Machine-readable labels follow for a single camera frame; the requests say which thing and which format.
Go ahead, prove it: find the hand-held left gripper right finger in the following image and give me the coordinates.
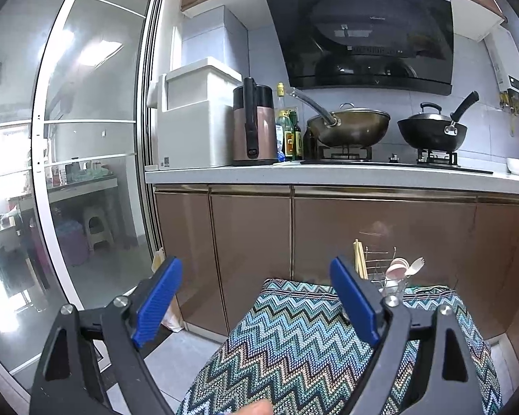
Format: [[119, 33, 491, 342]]
[[330, 256, 487, 415]]

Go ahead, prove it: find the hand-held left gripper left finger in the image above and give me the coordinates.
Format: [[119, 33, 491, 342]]
[[30, 256, 183, 415]]

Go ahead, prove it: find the metal wire rack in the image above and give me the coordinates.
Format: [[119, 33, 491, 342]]
[[365, 246, 416, 307]]

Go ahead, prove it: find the white plastic bag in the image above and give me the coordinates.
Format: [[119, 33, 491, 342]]
[[151, 246, 183, 333]]

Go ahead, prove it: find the zigzag knitted cloth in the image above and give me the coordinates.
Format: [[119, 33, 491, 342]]
[[175, 277, 502, 415]]

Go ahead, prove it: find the beige plastic stool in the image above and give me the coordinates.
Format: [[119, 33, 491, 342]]
[[83, 207, 115, 251]]

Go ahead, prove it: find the purple bin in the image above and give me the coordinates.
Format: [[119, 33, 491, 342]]
[[54, 220, 89, 267]]

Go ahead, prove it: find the white countertop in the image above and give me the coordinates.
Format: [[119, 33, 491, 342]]
[[145, 162, 519, 195]]

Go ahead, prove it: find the black gas stove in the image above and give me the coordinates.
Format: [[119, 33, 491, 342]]
[[281, 145, 494, 174]]

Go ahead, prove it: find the dark sauce bottle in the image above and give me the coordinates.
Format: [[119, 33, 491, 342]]
[[303, 127, 318, 160]]

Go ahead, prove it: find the bronze wok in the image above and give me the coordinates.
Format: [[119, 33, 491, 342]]
[[288, 87, 391, 148]]

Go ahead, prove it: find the green glass bottle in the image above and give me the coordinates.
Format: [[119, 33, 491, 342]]
[[288, 111, 303, 160]]

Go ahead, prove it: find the sliding glass door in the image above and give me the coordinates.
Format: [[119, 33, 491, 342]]
[[0, 0, 165, 403]]

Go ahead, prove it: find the black wok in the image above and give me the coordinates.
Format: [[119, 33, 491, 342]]
[[397, 91, 480, 151]]

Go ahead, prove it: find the yellow cap oil bottle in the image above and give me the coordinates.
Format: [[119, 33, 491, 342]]
[[275, 83, 297, 160]]

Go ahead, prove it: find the glass wok lid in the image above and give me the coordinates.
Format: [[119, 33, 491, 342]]
[[307, 103, 391, 122]]

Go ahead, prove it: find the white storage box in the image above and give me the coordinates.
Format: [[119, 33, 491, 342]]
[[147, 56, 243, 170]]

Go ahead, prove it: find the pink electric kettle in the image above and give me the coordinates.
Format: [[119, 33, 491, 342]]
[[233, 78, 280, 166]]

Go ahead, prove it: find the black pot lid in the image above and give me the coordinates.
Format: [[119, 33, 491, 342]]
[[409, 102, 453, 122]]

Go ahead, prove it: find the black range hood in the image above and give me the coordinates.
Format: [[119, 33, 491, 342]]
[[259, 0, 455, 96]]

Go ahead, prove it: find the white water heater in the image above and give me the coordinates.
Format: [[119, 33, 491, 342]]
[[484, 26, 519, 109]]

